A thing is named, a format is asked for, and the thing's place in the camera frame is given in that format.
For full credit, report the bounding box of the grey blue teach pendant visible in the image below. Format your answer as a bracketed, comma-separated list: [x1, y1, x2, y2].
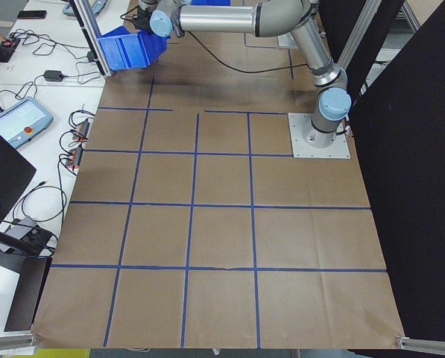
[63, 0, 112, 18]

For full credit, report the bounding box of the aluminium camera post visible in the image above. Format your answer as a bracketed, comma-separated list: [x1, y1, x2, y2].
[66, 0, 116, 78]

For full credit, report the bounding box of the aluminium frame apex post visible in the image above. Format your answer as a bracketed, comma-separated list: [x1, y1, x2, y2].
[336, 0, 382, 72]

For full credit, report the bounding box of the black desk cable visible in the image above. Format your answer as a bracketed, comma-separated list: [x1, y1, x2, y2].
[13, 182, 67, 232]

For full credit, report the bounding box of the black monitor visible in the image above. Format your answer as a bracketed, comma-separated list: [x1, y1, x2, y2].
[0, 121, 37, 224]

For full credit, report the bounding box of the blue bin with capacitors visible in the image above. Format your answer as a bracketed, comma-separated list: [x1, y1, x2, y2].
[184, 0, 231, 7]

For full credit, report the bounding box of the black controller with red buttons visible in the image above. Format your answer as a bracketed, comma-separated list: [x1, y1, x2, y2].
[0, 37, 21, 63]

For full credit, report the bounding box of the aluminium frame bar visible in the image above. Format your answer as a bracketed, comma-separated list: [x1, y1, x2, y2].
[0, 333, 41, 354]
[392, 0, 421, 28]
[394, 334, 445, 352]

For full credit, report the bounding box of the black power adapter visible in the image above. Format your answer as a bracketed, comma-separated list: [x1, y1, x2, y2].
[43, 69, 65, 84]

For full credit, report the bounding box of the light blue teach pendant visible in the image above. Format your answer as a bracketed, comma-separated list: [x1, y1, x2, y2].
[0, 95, 55, 151]

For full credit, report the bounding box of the blue bin with buttons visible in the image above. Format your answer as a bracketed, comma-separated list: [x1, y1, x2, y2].
[97, 25, 168, 71]

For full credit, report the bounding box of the black frame cover cloth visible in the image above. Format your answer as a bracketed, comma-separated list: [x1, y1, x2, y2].
[318, 0, 445, 354]

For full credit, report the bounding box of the black adapter output cable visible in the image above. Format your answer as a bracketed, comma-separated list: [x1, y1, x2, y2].
[63, 51, 107, 86]

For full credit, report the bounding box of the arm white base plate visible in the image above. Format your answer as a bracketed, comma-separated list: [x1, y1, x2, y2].
[287, 111, 353, 160]
[276, 33, 298, 49]

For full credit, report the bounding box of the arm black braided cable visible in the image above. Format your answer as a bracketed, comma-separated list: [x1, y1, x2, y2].
[184, 31, 315, 74]

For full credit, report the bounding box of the black orange USB hub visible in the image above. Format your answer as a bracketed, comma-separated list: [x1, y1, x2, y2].
[74, 117, 93, 142]
[66, 146, 86, 173]

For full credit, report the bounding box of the grey black docking box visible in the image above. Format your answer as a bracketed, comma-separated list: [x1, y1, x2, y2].
[9, 215, 40, 242]

